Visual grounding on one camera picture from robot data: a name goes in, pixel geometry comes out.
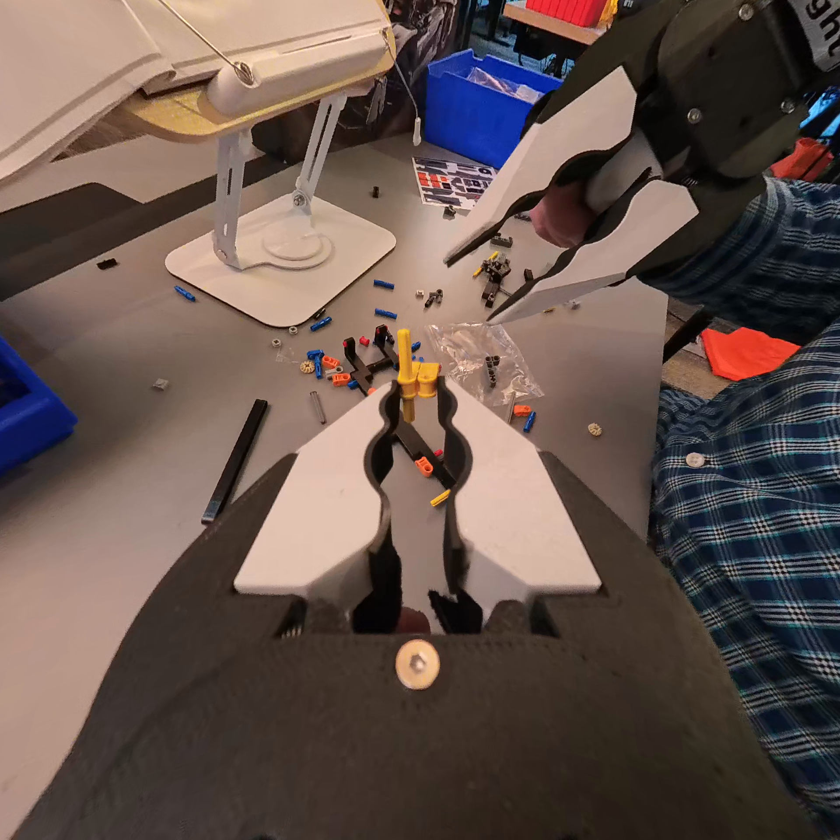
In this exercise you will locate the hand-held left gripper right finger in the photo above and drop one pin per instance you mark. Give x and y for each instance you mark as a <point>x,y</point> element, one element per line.
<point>525,525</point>

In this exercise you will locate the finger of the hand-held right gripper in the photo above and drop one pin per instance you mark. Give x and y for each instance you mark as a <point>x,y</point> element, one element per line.
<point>643,229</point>
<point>564,124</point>

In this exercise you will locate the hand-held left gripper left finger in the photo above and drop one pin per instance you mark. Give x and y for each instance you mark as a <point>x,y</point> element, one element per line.
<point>308,525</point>

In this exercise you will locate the yellow lego pin connector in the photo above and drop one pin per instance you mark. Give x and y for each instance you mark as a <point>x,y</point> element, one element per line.
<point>428,380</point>

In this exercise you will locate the yellow lego axle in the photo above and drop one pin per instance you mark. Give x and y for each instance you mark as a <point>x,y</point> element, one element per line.
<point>405,344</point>

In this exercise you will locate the person's right forearm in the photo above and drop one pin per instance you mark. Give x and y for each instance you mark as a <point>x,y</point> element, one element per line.
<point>774,262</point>

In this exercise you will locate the long black lego beam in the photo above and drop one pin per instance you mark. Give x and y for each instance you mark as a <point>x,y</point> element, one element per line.
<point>236,459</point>

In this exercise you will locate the grey lego liftarm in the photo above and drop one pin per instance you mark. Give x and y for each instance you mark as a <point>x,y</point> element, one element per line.
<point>317,407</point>

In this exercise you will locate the lego sticker sheet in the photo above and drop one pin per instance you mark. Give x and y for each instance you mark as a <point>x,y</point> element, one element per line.
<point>446,184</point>

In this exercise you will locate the black lego rack assembly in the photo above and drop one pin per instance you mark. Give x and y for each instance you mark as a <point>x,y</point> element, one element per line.
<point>495,269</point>

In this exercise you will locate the dark grey lego beam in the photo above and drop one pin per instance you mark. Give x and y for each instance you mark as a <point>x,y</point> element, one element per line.
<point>492,371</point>

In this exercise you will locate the black lego set box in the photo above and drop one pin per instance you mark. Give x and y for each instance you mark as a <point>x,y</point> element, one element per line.
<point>433,26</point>

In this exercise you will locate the person's right hand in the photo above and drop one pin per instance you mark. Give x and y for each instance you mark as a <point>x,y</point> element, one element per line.
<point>558,216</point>

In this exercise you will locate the blue plastic bin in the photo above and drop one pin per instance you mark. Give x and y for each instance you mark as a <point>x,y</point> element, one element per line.
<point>459,124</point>

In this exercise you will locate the red plastic bin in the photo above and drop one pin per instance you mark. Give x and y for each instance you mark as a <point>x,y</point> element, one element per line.
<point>564,10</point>

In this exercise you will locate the red bag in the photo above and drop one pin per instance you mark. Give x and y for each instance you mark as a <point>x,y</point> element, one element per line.
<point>807,161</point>

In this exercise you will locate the orange cloth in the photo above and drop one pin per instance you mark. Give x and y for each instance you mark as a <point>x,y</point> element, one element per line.
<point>748,354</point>

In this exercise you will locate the small clear plastic bag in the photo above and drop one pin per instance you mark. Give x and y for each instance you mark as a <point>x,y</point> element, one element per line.
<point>286,354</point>

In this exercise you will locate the clear plastic zip bag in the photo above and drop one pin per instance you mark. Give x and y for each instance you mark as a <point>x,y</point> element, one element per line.
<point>459,348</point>

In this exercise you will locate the person's torso in plaid shirt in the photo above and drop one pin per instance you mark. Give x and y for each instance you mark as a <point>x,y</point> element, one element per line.
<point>754,558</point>

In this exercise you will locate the white book stand wooden board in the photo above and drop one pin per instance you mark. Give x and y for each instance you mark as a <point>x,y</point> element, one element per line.
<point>341,243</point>

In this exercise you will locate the blue bin with square sticker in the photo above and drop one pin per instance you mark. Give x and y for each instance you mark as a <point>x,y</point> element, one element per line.
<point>39,426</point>

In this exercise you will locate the instruction booklet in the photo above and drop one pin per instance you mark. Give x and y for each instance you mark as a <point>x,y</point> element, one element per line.
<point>79,65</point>

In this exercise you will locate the black lego frame assembly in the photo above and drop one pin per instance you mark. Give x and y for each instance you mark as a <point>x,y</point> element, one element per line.
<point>367,377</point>

